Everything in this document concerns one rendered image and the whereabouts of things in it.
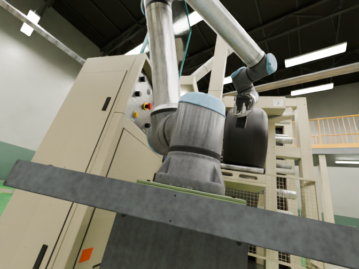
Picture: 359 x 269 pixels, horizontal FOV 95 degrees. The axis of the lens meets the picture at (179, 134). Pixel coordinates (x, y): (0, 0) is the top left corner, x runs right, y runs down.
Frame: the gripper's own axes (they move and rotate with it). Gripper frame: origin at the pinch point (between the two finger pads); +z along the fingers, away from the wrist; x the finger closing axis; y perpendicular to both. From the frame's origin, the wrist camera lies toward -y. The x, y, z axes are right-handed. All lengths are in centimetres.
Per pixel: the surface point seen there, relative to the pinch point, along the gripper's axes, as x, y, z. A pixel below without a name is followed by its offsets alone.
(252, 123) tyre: 1, -18, -51
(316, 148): 150, -248, -577
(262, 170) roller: 12, -48, -40
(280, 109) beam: 18, -23, -120
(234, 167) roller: -6, -49, -36
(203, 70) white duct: -76, 15, -144
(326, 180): 181, -322, -509
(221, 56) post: -46, 30, -123
